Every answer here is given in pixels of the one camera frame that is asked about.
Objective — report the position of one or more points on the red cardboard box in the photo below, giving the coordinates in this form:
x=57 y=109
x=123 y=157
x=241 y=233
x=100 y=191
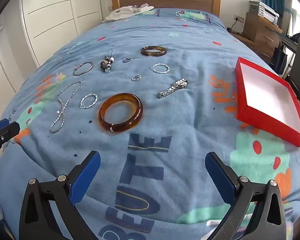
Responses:
x=265 y=92

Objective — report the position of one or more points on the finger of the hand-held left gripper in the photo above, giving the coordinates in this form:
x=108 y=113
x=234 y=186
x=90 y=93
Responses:
x=8 y=131

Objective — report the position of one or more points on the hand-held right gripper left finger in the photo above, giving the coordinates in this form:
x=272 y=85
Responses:
x=86 y=177

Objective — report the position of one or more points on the dark brown bangle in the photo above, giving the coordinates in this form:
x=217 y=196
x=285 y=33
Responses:
x=152 y=54

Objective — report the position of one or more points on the beaded charm pendant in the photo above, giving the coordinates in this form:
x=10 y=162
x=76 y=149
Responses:
x=107 y=63

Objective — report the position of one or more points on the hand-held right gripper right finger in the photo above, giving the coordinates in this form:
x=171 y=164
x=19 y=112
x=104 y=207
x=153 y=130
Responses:
x=218 y=177

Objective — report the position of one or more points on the silver wrist watch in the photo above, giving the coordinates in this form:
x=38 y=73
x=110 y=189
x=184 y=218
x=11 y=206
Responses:
x=181 y=83

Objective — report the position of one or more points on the white printer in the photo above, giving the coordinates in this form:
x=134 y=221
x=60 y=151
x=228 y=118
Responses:
x=265 y=12

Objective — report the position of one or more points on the blue printed blanket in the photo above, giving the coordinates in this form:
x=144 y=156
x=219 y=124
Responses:
x=180 y=130

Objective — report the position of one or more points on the wooden dresser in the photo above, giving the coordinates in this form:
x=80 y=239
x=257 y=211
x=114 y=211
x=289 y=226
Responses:
x=262 y=35

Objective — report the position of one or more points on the thin grey metal bangle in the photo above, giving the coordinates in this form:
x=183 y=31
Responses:
x=86 y=72

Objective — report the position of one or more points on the white garment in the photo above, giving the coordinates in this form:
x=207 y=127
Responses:
x=120 y=13

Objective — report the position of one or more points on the low wooden nightstand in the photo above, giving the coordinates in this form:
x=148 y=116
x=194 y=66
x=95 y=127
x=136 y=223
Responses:
x=245 y=41

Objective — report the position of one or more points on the large amber bangle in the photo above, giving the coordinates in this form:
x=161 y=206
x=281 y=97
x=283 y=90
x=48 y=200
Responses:
x=125 y=127

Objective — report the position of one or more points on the wooden headboard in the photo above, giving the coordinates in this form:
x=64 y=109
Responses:
x=165 y=0

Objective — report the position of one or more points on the white wardrobe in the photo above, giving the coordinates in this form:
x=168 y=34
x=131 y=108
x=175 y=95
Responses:
x=52 y=17

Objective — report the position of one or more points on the white wall socket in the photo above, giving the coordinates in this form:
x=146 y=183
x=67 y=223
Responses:
x=239 y=18

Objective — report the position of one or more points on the dark bag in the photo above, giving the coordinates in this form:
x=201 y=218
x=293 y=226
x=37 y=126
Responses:
x=278 y=60

